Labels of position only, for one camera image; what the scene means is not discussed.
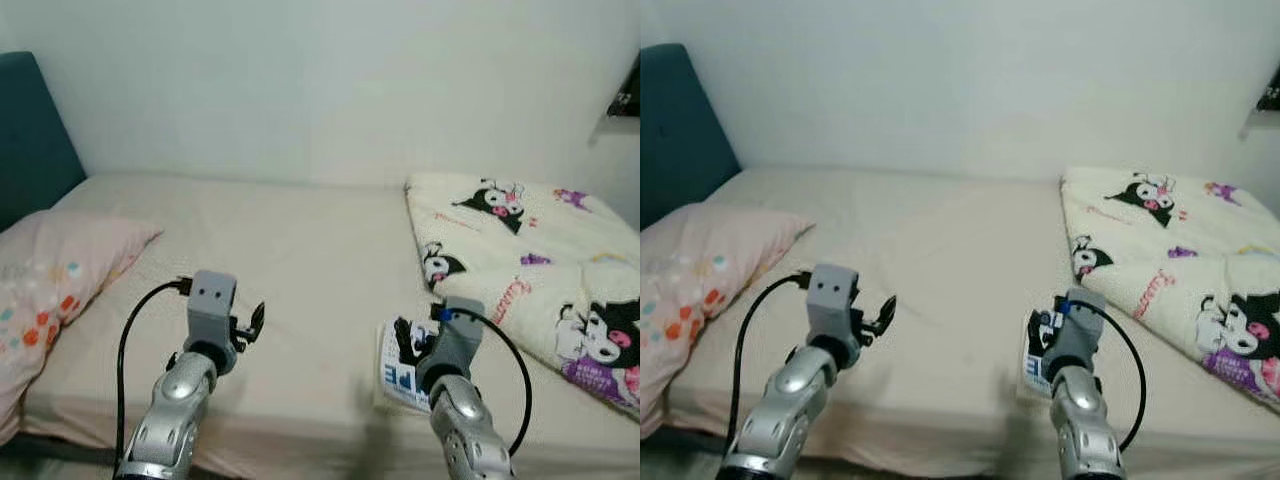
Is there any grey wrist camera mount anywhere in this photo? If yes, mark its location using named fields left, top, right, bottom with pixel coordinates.
left=187, top=270, right=239, bottom=351
left=808, top=264, right=861, bottom=346
left=415, top=297, right=486, bottom=393
left=1040, top=288, right=1106, bottom=386

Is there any cream cartoon print blanket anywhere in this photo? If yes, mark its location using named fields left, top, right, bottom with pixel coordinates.
left=1060, top=166, right=1280, bottom=411
left=405, top=173, right=641, bottom=416

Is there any white book with blue letters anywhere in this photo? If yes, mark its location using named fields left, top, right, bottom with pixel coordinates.
left=1018, top=312, right=1061, bottom=399
left=375, top=318, right=441, bottom=413

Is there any teal upholstered bed headboard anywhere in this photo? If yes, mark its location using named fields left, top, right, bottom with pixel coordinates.
left=640, top=43, right=743, bottom=233
left=0, top=52, right=88, bottom=233

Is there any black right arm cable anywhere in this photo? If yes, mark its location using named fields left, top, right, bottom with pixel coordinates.
left=1060, top=297, right=1148, bottom=453
left=432, top=305, right=533, bottom=456

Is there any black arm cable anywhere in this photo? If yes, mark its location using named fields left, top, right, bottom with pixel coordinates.
left=1060, top=297, right=1148, bottom=453
left=432, top=305, right=533, bottom=456
left=117, top=278, right=193, bottom=471
left=733, top=270, right=813, bottom=461

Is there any mattress with cream sheet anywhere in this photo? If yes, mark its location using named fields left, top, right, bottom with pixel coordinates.
left=655, top=167, right=1280, bottom=479
left=0, top=175, right=641, bottom=476

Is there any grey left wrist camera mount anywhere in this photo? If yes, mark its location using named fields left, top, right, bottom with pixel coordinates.
left=187, top=270, right=239, bottom=351
left=808, top=264, right=861, bottom=346

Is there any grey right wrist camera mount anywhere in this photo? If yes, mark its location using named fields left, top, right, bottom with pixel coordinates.
left=415, top=297, right=486, bottom=393
left=1040, top=288, right=1106, bottom=386

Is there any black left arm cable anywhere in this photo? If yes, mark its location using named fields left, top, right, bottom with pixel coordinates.
left=117, top=278, right=193, bottom=471
left=733, top=270, right=813, bottom=461

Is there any pink patterned pillow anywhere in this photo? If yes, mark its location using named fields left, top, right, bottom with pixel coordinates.
left=640, top=203, right=816, bottom=439
left=0, top=210, right=163, bottom=446

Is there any dark blue bed frame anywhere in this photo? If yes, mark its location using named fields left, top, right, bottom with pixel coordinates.
left=0, top=432, right=126, bottom=471

